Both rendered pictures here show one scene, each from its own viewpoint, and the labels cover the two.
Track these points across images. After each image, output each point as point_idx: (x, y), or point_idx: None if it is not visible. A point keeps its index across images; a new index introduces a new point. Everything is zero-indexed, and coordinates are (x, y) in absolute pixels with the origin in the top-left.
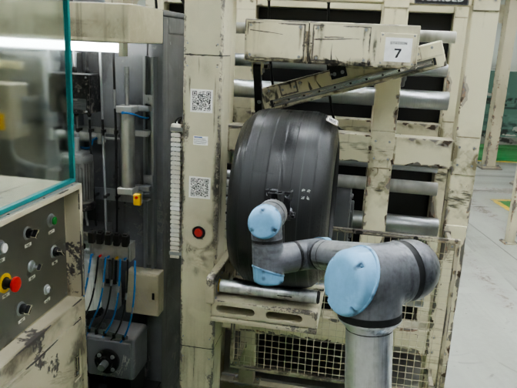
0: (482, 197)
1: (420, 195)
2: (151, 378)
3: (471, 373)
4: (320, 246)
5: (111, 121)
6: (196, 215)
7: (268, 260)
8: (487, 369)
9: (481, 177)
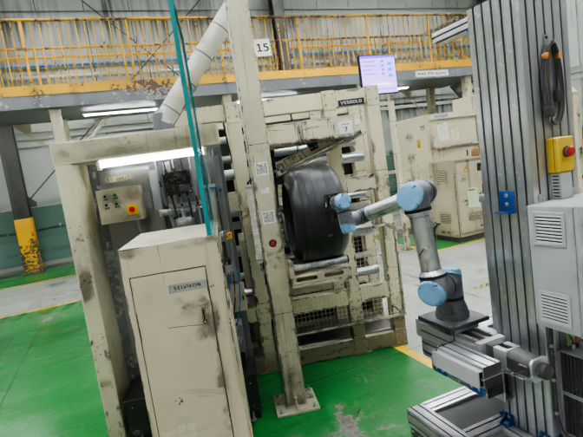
0: None
1: None
2: (246, 355)
3: (406, 315)
4: (369, 207)
5: (194, 198)
6: (270, 233)
7: (349, 218)
8: (413, 310)
9: None
